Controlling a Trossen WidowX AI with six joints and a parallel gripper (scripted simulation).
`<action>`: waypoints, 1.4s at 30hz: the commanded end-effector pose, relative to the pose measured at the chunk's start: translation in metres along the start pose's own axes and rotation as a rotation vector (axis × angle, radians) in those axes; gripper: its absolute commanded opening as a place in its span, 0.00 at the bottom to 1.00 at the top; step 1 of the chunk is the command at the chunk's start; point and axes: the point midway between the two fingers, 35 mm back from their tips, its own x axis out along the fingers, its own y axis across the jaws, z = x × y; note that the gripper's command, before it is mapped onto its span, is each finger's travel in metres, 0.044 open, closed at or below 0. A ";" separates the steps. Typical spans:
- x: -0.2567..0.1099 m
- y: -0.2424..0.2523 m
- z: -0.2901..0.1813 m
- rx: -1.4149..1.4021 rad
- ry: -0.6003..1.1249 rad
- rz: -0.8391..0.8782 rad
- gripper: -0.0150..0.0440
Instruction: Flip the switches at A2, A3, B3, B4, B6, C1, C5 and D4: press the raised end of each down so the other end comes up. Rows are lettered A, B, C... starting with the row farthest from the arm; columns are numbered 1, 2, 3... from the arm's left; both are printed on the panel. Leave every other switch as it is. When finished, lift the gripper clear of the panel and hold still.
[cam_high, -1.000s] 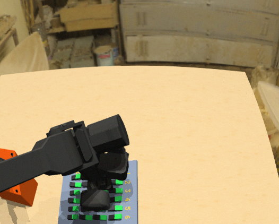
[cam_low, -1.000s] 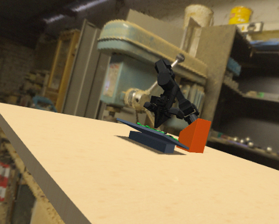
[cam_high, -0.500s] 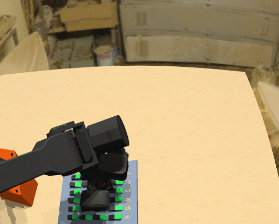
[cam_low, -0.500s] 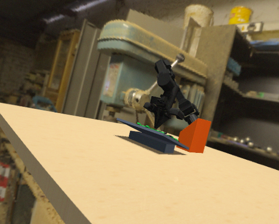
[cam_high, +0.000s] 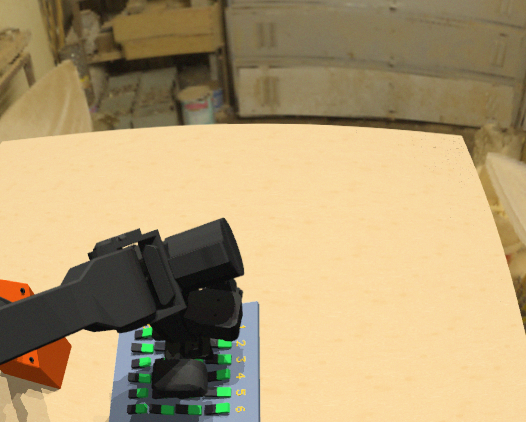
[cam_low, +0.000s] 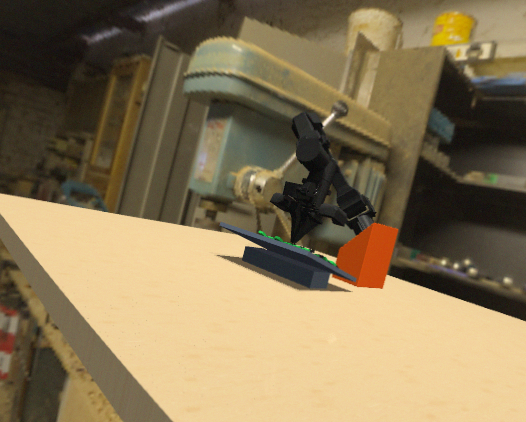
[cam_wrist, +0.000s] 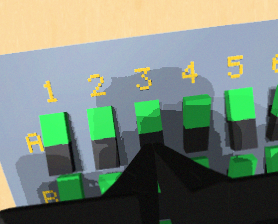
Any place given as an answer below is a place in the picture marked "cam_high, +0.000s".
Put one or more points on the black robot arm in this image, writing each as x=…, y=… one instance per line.
x=124, y=289

